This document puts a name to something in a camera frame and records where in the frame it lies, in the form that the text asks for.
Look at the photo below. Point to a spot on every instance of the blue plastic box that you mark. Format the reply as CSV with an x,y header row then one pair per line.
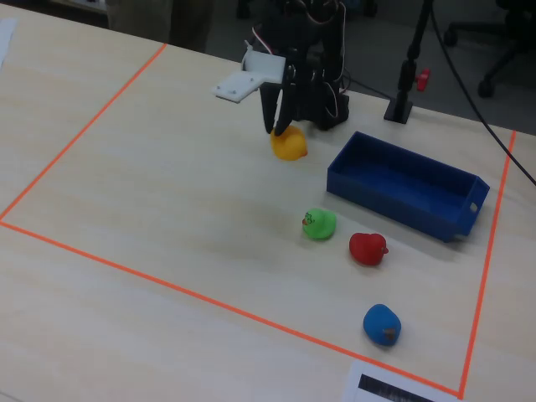
x,y
398,180

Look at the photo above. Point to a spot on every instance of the yellow rubber duck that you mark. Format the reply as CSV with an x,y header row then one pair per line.
x,y
291,146

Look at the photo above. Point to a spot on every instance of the plain white paper sheet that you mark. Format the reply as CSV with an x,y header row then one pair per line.
x,y
5,39

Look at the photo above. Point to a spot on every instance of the orange tape strip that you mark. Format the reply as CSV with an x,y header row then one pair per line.
x,y
84,130
230,307
488,259

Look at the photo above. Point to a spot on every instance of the red rubber duck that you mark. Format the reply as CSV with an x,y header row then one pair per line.
x,y
366,249

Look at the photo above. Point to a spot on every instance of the black camera stand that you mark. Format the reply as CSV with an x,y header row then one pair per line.
x,y
404,84

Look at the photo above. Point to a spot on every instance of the green rubber duck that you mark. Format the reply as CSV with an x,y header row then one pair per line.
x,y
320,224

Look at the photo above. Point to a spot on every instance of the black office chair base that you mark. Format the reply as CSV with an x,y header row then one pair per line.
x,y
245,8

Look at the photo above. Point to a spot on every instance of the paper sheet with black print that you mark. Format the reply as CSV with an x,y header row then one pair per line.
x,y
356,383

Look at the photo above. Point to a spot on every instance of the black office chair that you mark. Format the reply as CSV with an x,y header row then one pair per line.
x,y
511,42

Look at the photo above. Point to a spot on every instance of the red stand knob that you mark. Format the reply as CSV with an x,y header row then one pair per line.
x,y
424,79

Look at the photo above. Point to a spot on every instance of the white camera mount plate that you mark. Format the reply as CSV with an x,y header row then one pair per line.
x,y
247,77

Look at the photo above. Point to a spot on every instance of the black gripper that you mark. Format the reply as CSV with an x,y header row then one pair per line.
x,y
280,95

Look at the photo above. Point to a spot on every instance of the blue rubber duck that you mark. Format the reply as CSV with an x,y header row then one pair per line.
x,y
381,324

